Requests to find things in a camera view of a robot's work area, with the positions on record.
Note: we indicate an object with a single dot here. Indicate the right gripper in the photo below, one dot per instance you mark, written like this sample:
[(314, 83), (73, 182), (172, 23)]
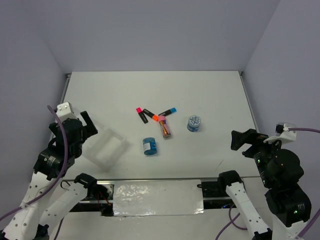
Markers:
[(251, 135)]

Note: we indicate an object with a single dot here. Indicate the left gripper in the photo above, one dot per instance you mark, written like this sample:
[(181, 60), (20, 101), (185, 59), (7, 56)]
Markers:
[(90, 128)]

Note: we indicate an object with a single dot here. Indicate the pink cap highlighter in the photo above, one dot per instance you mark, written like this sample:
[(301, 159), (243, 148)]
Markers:
[(142, 115)]

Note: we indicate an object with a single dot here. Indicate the blue jar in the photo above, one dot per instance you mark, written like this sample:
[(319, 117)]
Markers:
[(193, 123)]

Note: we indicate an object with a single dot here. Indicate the blue jar sideways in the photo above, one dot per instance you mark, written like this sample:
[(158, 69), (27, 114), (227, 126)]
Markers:
[(149, 146)]

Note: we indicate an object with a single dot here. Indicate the orange cap highlighter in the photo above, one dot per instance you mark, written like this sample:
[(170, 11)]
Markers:
[(150, 114)]

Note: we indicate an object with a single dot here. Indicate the pink lid pencil tube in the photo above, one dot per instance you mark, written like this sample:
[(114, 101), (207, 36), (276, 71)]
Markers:
[(165, 130)]

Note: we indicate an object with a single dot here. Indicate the blue cap highlighter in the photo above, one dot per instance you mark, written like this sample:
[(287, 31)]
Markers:
[(168, 112)]

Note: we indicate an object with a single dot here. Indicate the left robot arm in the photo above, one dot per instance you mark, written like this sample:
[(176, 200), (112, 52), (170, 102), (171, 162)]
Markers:
[(35, 219)]

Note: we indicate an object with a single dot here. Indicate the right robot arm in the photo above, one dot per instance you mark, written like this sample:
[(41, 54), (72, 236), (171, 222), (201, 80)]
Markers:
[(280, 171)]

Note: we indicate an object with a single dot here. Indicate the clear plastic organizer tray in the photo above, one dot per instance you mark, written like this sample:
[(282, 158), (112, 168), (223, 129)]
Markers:
[(105, 148)]

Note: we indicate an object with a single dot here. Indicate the silver foil tape patch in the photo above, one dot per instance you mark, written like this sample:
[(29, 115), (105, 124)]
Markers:
[(158, 198)]

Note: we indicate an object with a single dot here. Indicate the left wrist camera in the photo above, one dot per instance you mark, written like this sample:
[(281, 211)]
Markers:
[(65, 111)]

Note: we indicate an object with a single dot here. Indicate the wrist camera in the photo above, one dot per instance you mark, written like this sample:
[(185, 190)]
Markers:
[(283, 134), (65, 111)]

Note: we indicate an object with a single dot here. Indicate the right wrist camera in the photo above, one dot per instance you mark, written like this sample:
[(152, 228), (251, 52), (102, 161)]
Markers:
[(283, 134)]

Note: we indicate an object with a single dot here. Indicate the metal table rail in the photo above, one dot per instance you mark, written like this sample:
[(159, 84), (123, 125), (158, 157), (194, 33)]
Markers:
[(105, 180)]

